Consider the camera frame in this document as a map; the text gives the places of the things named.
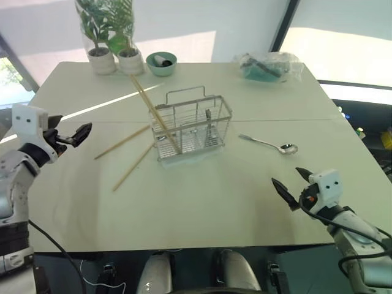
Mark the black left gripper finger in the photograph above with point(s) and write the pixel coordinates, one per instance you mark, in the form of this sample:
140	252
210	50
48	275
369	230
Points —
80	134
55	120

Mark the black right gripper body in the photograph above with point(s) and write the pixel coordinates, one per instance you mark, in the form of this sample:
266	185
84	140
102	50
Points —
310	196

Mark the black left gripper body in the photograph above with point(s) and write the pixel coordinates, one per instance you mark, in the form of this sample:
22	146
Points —
54	141

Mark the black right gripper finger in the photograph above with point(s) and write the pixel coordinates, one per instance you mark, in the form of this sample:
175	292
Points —
303	175
284	193

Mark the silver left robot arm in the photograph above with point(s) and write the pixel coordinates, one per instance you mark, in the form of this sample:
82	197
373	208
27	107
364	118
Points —
18	180

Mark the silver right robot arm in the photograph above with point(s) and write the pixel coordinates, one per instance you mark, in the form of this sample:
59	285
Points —
352	235

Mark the silver metal spoon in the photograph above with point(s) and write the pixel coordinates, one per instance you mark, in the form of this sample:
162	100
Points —
288	149

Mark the wooden chopstick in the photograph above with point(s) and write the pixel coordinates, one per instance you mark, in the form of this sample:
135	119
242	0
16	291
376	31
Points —
131	168
122	142
159	118
150	110

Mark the tall potted plant white pot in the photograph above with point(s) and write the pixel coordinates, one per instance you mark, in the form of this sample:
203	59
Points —
101	59

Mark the dark shelf with clutter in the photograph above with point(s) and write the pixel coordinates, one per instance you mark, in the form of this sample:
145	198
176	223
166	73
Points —
367	122

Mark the small potted plant white pot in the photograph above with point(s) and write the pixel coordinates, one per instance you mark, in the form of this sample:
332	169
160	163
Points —
131	62

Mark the white rounded robot leg cover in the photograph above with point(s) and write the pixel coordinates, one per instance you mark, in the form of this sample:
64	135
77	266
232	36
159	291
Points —
239	272
154	275

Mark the mint green bowl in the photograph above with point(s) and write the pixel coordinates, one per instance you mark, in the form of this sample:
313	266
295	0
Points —
160	70

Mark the white object in bowl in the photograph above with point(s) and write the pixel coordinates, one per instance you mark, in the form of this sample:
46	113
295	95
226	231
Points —
158	59

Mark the teal container in bag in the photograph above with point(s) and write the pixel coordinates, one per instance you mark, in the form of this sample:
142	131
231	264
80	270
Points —
260	75

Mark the clear plastic bag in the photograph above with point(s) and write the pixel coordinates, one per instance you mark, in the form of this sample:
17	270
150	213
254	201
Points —
288	65

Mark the black object in bowl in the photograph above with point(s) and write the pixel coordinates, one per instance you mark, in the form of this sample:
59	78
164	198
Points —
168	63

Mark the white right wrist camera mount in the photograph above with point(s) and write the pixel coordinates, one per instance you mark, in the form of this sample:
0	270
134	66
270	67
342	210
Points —
327	186

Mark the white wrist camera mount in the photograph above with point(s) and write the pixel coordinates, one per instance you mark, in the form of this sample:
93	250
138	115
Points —
27	122
327	186

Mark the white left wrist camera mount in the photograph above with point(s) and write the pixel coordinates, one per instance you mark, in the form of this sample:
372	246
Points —
27	122

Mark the dark window frame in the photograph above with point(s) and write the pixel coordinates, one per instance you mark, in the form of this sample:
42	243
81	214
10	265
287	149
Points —
18	64

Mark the black table bracket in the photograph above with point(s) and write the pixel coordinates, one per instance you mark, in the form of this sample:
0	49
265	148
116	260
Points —
106	278
277	275

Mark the dark window post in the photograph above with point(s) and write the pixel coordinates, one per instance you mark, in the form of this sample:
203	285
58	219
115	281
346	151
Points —
283	24

